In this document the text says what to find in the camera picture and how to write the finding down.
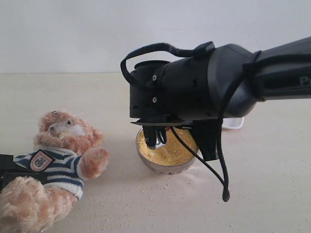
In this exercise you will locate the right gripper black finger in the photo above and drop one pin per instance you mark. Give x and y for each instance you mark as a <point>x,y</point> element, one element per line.
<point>208,148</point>

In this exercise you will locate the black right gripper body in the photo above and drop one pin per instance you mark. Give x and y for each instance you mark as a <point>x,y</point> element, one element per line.
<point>198,128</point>

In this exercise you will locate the tan teddy bear striped sweater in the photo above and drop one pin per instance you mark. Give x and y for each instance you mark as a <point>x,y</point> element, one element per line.
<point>67,151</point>

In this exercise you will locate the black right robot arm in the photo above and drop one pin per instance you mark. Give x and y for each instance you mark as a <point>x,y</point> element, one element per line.
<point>207,84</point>

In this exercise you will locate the steel bowl of yellow grain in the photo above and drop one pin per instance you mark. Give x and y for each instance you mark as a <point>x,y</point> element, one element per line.
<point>170,159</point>

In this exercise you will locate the white rectangular plastic tray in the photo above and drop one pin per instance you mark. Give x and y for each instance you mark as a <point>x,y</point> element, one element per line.
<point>233,123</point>

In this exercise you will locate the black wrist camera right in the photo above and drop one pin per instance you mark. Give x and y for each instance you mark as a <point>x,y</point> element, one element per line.
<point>155,136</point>

